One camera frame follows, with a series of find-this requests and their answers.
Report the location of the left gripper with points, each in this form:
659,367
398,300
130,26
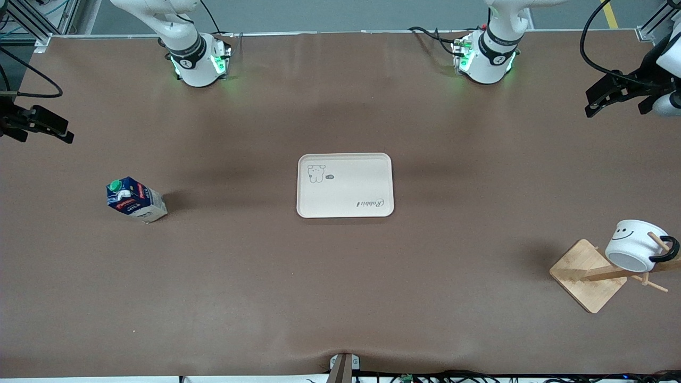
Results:
645,83

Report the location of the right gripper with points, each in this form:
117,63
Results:
7,118

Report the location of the blue white milk carton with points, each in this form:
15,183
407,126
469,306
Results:
138,205

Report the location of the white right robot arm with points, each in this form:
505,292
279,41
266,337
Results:
194,64

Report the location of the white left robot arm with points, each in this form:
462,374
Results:
489,58

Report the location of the wooden mug tree rack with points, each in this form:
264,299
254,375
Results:
585,276

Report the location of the large table cover sheet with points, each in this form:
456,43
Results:
213,266

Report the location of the beige plastic tray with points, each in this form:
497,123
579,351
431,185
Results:
346,186

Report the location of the aluminium frame profile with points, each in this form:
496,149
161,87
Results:
646,33
42,40

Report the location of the brown post with metal bracket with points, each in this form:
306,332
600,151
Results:
343,369

